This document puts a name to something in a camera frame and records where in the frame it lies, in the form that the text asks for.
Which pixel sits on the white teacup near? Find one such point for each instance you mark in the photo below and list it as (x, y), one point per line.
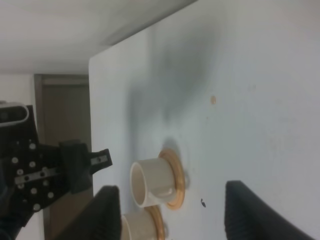
(138, 226)

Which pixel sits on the white teacup far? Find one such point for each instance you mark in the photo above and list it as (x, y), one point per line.
(152, 182)

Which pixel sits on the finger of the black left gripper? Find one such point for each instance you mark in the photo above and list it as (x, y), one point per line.
(80, 164)

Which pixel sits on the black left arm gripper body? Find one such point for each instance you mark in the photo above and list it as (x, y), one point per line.
(31, 176)

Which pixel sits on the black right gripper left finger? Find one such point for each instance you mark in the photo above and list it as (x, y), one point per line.
(100, 219)

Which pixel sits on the white teacup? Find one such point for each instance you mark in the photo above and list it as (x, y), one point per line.
(138, 226)
(152, 182)

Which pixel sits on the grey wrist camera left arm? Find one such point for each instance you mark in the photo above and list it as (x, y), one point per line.
(12, 113)

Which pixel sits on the orange coaster far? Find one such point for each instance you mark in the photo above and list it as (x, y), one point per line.
(174, 161)

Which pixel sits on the orange coaster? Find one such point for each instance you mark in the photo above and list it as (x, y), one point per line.
(174, 161)
(156, 215)

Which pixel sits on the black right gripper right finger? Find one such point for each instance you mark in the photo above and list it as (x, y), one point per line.
(247, 217)

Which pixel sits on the brown wooden door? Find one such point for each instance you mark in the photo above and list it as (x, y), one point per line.
(62, 105)

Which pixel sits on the orange coaster near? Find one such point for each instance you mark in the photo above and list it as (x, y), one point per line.
(156, 215)

